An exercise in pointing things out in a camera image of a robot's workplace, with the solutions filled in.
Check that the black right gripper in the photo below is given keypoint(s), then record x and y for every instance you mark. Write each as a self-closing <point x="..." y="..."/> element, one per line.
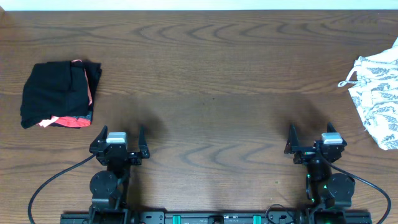
<point x="310" y="152"/>

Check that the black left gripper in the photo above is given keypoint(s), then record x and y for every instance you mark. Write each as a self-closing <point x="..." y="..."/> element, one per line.
<point x="119" y="155"/>

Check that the white fern print garment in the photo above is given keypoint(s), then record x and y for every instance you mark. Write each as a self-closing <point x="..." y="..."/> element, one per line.
<point x="374" y="94"/>

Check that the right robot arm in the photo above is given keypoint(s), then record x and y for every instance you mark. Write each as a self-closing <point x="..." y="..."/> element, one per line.
<point x="330" y="193"/>

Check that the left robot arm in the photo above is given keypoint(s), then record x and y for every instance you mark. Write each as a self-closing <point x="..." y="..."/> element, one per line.
<point x="109" y="187"/>

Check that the folded black and coral garment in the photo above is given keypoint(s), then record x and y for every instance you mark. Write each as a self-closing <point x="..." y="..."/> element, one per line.
<point x="60" y="94"/>

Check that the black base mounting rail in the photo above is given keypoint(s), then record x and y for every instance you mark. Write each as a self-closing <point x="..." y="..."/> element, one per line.
<point x="271" y="216"/>

